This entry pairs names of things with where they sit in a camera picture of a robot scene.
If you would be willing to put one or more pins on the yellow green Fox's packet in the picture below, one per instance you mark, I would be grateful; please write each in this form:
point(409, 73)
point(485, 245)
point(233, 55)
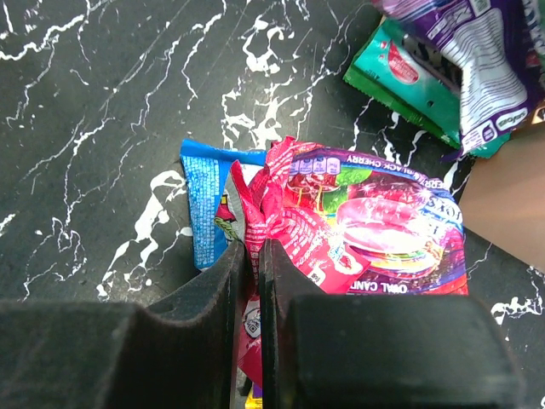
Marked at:
point(254, 400)

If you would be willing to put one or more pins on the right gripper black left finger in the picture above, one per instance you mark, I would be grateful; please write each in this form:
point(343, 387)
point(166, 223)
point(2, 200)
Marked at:
point(194, 335)

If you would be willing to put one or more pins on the teal Fox's candy bag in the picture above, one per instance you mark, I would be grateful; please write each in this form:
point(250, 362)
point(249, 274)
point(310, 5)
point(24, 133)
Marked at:
point(428, 81)

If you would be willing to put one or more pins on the purple snack packet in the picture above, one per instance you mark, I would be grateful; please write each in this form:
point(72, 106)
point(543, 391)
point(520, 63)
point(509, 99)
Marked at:
point(490, 42)

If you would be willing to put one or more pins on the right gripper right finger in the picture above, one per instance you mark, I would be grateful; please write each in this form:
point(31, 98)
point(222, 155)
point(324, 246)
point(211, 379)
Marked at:
point(299, 353)

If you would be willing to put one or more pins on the green snack packet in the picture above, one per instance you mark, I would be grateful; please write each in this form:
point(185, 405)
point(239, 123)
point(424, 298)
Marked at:
point(371, 87)

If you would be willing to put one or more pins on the orange file organizer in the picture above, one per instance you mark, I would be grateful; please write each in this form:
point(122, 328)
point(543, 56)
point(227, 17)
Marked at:
point(503, 201)

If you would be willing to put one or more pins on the blue snack packet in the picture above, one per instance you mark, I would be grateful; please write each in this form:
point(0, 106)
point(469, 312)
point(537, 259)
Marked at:
point(215, 209)

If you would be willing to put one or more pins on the red snack packet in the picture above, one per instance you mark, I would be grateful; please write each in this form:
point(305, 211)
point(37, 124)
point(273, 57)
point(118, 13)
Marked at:
point(289, 238)

